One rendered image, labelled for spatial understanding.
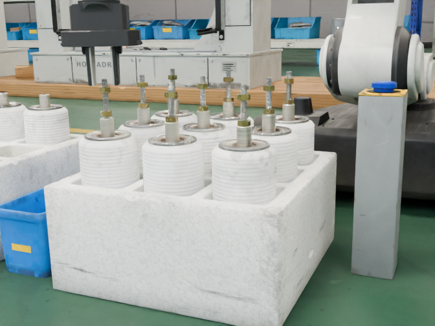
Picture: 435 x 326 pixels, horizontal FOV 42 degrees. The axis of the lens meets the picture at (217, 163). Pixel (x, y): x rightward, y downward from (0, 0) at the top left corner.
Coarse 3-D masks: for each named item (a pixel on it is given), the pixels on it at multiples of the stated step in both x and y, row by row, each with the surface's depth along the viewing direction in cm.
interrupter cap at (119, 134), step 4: (92, 132) 95; (96, 132) 95; (100, 132) 95; (116, 132) 95; (120, 132) 95; (124, 132) 95; (128, 132) 94; (84, 136) 92; (88, 136) 92; (92, 136) 91; (96, 136) 92; (100, 136) 93; (116, 136) 91; (120, 136) 90; (124, 136) 91; (128, 136) 92; (96, 140) 90; (100, 140) 89; (104, 140) 89; (108, 140) 89
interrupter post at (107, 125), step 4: (100, 120) 92; (104, 120) 91; (108, 120) 91; (112, 120) 92; (100, 124) 92; (104, 124) 92; (108, 124) 92; (112, 124) 92; (100, 128) 92; (104, 128) 92; (108, 128) 92; (112, 128) 92; (104, 132) 92; (108, 132) 92; (112, 132) 92; (104, 136) 92; (108, 136) 92; (112, 136) 92
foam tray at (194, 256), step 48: (48, 192) 91; (96, 192) 87; (144, 192) 87; (288, 192) 85; (96, 240) 89; (144, 240) 85; (192, 240) 82; (240, 240) 79; (288, 240) 82; (96, 288) 91; (144, 288) 88; (192, 288) 84; (240, 288) 81; (288, 288) 84
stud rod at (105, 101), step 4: (104, 80) 90; (104, 84) 91; (104, 96) 91; (108, 96) 91; (104, 100) 91; (108, 100) 92; (104, 104) 91; (108, 104) 92; (104, 108) 92; (108, 108) 92; (104, 116) 92; (108, 116) 92
